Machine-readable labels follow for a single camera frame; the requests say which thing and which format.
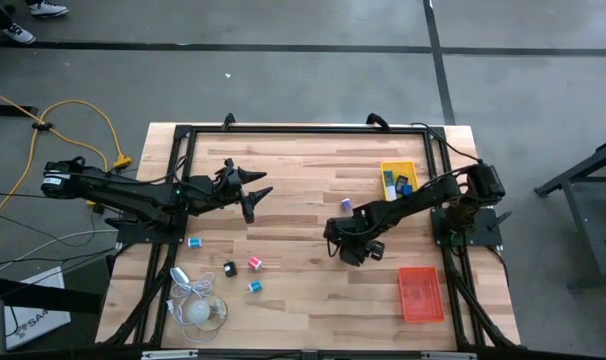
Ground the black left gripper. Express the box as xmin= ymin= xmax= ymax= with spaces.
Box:
xmin=202 ymin=157 xmax=275 ymax=225

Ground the orange plastic basket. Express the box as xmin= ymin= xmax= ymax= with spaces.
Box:
xmin=397 ymin=266 xmax=447 ymax=325

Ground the yellow plastic basket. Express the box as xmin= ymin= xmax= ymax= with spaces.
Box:
xmin=380 ymin=159 xmax=421 ymax=205

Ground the white bulb brass desk lamp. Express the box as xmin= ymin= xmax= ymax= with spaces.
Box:
xmin=185 ymin=294 xmax=229 ymax=332

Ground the silver aluminium extrusion piece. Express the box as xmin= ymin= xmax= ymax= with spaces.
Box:
xmin=420 ymin=351 xmax=477 ymax=360
xmin=141 ymin=349 xmax=199 ymax=360

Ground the dark metal stand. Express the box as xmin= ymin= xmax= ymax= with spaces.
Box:
xmin=533 ymin=135 xmax=606 ymax=294

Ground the black beam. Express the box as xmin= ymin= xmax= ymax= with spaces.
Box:
xmin=0 ymin=274 xmax=104 ymax=316

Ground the white printed board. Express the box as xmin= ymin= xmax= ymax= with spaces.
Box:
xmin=2 ymin=266 xmax=73 ymax=351

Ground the black floor bar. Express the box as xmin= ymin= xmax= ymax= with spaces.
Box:
xmin=0 ymin=103 xmax=39 ymax=119

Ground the person's shoe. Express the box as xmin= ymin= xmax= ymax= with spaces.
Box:
xmin=1 ymin=22 xmax=37 ymax=46
xmin=27 ymin=0 xmax=70 ymax=19

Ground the white lamp cable with switch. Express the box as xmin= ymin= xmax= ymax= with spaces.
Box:
xmin=165 ymin=266 xmax=229 ymax=345

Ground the yellow extension cable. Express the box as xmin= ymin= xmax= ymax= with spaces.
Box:
xmin=0 ymin=84 xmax=133 ymax=229

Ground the black cable loop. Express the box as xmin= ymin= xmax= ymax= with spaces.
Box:
xmin=365 ymin=112 xmax=392 ymax=132

